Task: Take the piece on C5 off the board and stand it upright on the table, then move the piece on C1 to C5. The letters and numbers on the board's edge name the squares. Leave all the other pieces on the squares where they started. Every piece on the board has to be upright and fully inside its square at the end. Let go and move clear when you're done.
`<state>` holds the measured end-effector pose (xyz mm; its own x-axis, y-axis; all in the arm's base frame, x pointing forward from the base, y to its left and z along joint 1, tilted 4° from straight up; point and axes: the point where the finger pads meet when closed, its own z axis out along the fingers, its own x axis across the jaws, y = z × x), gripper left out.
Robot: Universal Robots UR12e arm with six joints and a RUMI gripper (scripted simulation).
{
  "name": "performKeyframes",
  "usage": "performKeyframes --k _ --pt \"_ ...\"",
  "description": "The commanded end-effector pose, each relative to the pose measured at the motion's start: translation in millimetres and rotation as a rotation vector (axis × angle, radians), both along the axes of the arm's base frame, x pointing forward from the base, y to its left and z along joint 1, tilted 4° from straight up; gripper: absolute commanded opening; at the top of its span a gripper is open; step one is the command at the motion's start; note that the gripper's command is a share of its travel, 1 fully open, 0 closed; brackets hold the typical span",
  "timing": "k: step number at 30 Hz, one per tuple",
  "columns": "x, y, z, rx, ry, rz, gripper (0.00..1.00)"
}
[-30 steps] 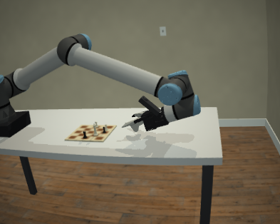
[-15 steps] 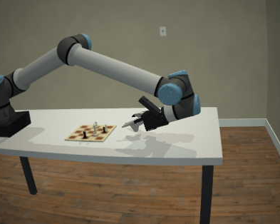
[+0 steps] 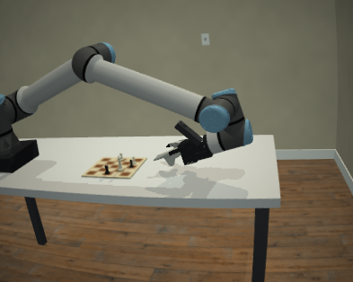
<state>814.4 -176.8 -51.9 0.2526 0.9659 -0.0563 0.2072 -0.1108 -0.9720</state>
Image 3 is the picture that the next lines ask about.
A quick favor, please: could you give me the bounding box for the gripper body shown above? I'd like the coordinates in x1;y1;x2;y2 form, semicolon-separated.
177;134;213;165

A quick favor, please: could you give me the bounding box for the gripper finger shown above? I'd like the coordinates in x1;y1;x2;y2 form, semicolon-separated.
166;139;186;148
154;145;187;166

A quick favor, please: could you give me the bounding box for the brown and cream chessboard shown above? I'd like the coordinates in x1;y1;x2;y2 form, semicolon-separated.
82;157;147;179

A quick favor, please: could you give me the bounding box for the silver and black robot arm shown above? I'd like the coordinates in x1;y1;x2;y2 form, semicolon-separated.
0;42;253;156

